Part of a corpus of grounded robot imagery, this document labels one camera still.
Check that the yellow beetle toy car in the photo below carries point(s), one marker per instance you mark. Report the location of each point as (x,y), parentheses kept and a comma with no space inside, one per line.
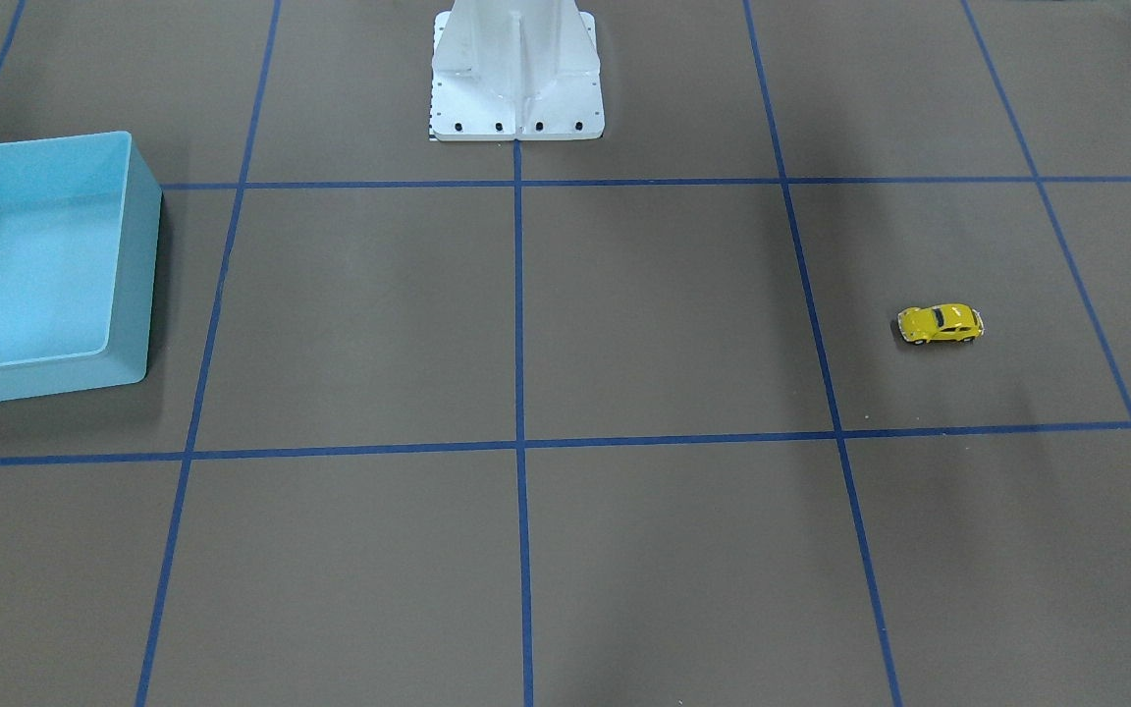
(946,322)

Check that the light blue plastic bin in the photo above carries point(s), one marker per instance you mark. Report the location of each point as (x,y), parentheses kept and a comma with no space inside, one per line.
(79,229)

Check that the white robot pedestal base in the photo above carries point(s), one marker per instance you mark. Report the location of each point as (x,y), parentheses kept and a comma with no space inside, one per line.
(515,70)

